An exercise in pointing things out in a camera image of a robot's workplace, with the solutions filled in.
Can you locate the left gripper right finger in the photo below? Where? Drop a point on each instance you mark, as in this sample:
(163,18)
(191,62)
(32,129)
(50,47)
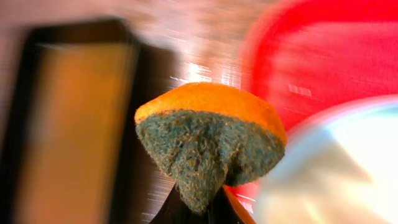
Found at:
(221,211)

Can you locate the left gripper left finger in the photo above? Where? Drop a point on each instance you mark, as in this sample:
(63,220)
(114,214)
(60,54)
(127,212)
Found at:
(173,211)

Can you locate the orange green sponge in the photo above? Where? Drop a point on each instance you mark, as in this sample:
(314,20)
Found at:
(207,136)

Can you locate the red plastic tray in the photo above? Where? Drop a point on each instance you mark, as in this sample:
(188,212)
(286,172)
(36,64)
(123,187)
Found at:
(306,57)

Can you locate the black water basin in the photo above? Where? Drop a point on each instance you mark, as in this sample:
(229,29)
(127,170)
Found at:
(70,153)

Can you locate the right light blue plate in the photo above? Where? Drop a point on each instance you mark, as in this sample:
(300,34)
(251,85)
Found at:
(340,166)

